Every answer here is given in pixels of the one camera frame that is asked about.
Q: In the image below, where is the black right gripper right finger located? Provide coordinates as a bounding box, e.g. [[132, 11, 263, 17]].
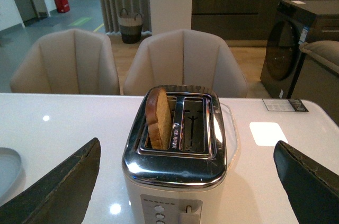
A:
[[273, 141, 338, 223]]

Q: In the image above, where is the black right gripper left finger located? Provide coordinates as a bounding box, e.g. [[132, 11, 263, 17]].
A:
[[1, 138, 101, 223]]

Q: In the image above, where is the light blue plate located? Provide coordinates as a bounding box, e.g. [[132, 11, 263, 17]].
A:
[[1, 147, 22, 204]]

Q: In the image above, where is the toasted bread slice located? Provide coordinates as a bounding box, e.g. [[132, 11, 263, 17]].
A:
[[145, 87, 172, 150]]

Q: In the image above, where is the transparent mat under toaster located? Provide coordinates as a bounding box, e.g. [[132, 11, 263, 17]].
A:
[[220, 103, 239, 171]]

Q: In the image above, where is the label card on table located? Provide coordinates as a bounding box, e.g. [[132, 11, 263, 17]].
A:
[[262, 99, 308, 112]]

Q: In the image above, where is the cream and chrome toaster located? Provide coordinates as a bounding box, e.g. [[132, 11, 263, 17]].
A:
[[122, 85, 227, 223]]

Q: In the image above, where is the beige chair left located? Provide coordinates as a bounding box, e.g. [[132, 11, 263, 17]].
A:
[[10, 29, 120, 95]]

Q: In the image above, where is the beige chair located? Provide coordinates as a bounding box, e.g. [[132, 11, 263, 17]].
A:
[[123, 29, 247, 98], [10, 29, 120, 95]]

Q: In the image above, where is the grey cushioned sofa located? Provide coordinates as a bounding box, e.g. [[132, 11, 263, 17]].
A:
[[291, 40, 339, 127]]

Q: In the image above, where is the dark front-load washing machine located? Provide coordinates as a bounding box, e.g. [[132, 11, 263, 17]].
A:
[[260, 0, 338, 98]]

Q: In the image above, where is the woven laundry basket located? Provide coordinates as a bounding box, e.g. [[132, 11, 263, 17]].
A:
[[118, 8, 143, 44]]

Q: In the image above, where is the beige chair right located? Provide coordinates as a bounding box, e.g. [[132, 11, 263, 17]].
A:
[[123, 29, 247, 98]]

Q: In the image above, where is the dark kitchen counter cabinet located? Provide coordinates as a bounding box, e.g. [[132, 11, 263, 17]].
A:
[[191, 0, 282, 40]]

